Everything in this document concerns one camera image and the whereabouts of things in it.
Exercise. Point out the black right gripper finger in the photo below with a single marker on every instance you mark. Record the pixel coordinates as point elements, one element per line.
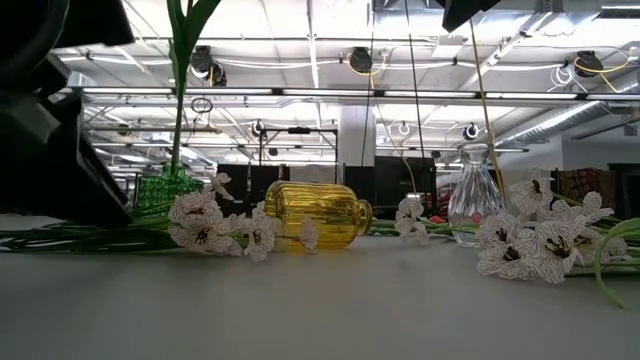
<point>460,10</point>

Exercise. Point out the white spotted flower bunch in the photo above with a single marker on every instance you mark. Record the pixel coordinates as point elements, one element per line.
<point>205,225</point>
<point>550,245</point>

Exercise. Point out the long ceiling light bar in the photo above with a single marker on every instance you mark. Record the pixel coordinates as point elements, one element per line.
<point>225,91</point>

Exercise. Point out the black gantry frame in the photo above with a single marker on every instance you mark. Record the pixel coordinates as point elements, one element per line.
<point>299,130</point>

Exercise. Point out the clear glass vase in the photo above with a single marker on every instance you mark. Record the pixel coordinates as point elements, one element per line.
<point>475,190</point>

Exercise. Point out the small loose white flower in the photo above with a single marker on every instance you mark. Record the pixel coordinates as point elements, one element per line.
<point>410,207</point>
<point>419,234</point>

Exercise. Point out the grey table mat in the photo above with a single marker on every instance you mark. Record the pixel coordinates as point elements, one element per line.
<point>350,310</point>

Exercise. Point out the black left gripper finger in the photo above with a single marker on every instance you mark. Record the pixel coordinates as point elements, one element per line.
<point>55,170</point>

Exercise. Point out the black background cabinet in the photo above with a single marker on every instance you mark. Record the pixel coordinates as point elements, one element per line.
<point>400,182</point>
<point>245,180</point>

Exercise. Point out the yellow glass vase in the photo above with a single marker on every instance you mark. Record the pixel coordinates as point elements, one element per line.
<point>320,215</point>

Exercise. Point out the green glass vase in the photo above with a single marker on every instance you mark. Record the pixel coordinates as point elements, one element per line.
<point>167,187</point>

